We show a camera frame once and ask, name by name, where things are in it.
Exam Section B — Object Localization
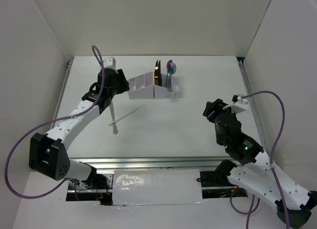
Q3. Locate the gold knife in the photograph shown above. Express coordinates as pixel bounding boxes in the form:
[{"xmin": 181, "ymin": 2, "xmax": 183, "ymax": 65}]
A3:
[{"xmin": 154, "ymin": 60, "xmax": 161, "ymax": 86}]

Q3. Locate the white chopstick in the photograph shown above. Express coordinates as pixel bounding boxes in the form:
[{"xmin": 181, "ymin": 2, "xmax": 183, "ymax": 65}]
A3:
[{"xmin": 108, "ymin": 105, "xmax": 145, "ymax": 126}]

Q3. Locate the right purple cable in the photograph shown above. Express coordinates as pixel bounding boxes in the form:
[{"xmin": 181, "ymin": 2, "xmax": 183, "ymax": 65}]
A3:
[{"xmin": 229, "ymin": 90, "xmax": 291, "ymax": 229}]

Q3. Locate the white right utensil organizer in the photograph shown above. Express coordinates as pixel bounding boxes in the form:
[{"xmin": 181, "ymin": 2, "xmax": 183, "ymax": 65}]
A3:
[{"xmin": 154, "ymin": 73, "xmax": 181, "ymax": 99}]

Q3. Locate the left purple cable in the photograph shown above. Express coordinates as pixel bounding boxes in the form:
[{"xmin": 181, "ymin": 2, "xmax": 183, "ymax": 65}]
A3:
[{"xmin": 4, "ymin": 45, "xmax": 105, "ymax": 199}]

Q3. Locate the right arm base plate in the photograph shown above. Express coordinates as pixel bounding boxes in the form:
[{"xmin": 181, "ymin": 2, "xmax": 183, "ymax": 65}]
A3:
[{"xmin": 196, "ymin": 160, "xmax": 237, "ymax": 187}]

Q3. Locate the aluminium front rail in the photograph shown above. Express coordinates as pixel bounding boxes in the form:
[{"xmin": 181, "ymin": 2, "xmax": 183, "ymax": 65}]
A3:
[{"xmin": 73, "ymin": 156, "xmax": 240, "ymax": 171}]

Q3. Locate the black knife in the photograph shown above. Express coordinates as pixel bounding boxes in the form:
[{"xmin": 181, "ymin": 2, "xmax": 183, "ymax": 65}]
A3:
[{"xmin": 158, "ymin": 60, "xmax": 163, "ymax": 86}]

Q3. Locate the aluminium rail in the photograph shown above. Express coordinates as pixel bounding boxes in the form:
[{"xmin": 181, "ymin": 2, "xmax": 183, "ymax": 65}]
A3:
[
  {"xmin": 73, "ymin": 156, "xmax": 240, "ymax": 171},
  {"xmin": 236, "ymin": 57, "xmax": 271, "ymax": 156}
]

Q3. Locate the white cover plate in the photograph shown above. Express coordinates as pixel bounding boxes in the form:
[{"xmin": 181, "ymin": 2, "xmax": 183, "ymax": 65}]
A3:
[{"xmin": 112, "ymin": 169, "xmax": 203, "ymax": 206}]

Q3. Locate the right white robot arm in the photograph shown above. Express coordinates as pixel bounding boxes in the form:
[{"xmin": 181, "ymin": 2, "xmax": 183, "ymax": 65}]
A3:
[{"xmin": 203, "ymin": 99, "xmax": 317, "ymax": 229}]

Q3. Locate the white utensil organizer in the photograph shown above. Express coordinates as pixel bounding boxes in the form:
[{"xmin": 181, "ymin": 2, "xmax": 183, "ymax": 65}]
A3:
[
  {"xmin": 128, "ymin": 71, "xmax": 154, "ymax": 100},
  {"xmin": 154, "ymin": 73, "xmax": 181, "ymax": 99}
]

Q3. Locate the iridescent rainbow spoon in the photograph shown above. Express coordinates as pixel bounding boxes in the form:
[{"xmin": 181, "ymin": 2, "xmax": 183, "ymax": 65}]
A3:
[{"xmin": 165, "ymin": 59, "xmax": 173, "ymax": 86}]

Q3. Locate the silver ornate spoon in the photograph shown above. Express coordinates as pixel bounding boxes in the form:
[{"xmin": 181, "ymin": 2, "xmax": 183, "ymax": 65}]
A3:
[{"xmin": 171, "ymin": 63, "xmax": 177, "ymax": 74}]

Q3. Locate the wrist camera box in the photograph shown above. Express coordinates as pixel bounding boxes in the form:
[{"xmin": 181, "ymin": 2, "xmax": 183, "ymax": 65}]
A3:
[
  {"xmin": 223, "ymin": 95, "xmax": 250, "ymax": 114},
  {"xmin": 103, "ymin": 57, "xmax": 116, "ymax": 70}
]

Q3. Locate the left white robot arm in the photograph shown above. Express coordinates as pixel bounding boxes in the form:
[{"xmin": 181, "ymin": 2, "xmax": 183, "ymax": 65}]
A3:
[{"xmin": 29, "ymin": 68, "xmax": 129, "ymax": 189}]

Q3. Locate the purple cable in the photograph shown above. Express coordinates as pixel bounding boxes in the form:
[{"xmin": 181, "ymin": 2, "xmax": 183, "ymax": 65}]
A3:
[
  {"xmin": 229, "ymin": 90, "xmax": 291, "ymax": 229},
  {"xmin": 4, "ymin": 45, "xmax": 105, "ymax": 199}
]

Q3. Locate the silver ornate knife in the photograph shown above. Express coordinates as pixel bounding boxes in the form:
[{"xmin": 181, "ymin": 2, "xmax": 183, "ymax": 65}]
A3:
[{"xmin": 109, "ymin": 102, "xmax": 118, "ymax": 135}]

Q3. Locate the white left utensil organizer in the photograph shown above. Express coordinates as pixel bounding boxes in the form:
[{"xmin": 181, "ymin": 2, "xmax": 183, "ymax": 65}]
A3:
[{"xmin": 128, "ymin": 71, "xmax": 154, "ymax": 100}]

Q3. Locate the aluminium right rail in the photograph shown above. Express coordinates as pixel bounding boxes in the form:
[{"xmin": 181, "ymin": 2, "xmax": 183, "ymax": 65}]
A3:
[{"xmin": 236, "ymin": 57, "xmax": 271, "ymax": 156}]

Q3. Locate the teal spoon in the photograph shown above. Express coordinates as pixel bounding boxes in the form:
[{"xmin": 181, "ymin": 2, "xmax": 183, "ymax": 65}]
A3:
[{"xmin": 166, "ymin": 67, "xmax": 175, "ymax": 88}]

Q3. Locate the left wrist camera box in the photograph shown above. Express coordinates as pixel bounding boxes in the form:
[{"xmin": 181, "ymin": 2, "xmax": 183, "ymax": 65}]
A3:
[{"xmin": 103, "ymin": 57, "xmax": 116, "ymax": 70}]

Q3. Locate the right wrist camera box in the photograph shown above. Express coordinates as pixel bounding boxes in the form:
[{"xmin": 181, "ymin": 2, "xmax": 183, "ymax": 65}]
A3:
[{"xmin": 223, "ymin": 95, "xmax": 250, "ymax": 114}]

